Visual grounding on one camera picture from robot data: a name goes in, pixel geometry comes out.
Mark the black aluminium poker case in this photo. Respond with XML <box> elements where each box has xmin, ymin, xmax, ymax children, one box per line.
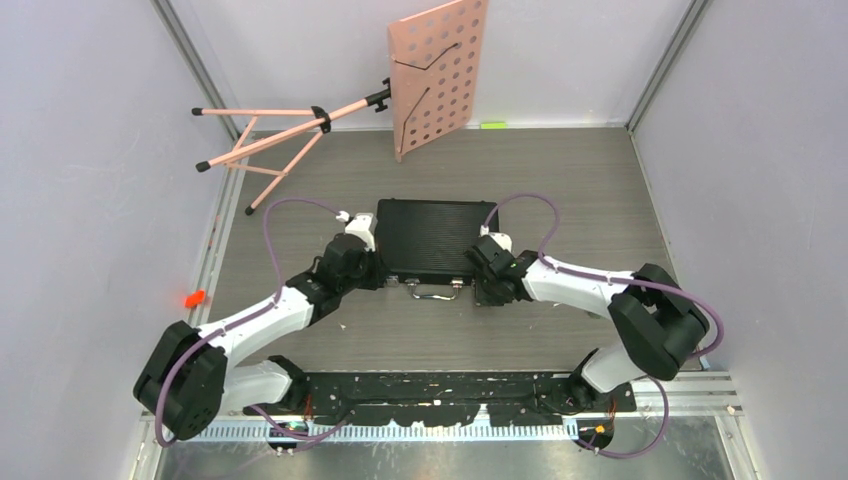
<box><xmin>375</xmin><ymin>198</ymin><xmax>499</xmax><ymax>301</ymax></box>

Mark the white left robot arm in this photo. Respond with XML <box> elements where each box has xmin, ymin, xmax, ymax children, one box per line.
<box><xmin>133</xmin><ymin>232</ymin><xmax>378</xmax><ymax>440</ymax></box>

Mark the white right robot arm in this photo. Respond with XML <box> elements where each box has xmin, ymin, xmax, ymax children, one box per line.
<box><xmin>465</xmin><ymin>234</ymin><xmax>710</xmax><ymax>411</ymax></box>

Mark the pink perforated music stand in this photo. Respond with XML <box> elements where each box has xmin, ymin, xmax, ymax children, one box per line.
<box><xmin>192</xmin><ymin>1</ymin><xmax>489</xmax><ymax>214</ymax></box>

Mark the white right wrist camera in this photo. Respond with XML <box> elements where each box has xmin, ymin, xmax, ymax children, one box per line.
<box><xmin>480</xmin><ymin>225</ymin><xmax>513</xmax><ymax>252</ymax></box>

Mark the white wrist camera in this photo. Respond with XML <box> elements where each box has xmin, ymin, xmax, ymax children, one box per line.
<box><xmin>335</xmin><ymin>210</ymin><xmax>376</xmax><ymax>252</ymax></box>
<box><xmin>480</xmin><ymin>225</ymin><xmax>513</xmax><ymax>252</ymax></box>

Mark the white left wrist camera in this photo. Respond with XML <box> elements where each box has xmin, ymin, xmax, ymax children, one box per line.
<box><xmin>335</xmin><ymin>210</ymin><xmax>376</xmax><ymax>252</ymax></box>

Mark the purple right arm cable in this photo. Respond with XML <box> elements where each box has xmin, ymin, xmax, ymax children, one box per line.
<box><xmin>480</xmin><ymin>193</ymin><xmax>725</xmax><ymax>460</ymax></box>

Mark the orange clip on rail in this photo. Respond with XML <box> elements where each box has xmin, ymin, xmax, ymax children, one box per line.
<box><xmin>183</xmin><ymin>289</ymin><xmax>206</xmax><ymax>309</ymax></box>

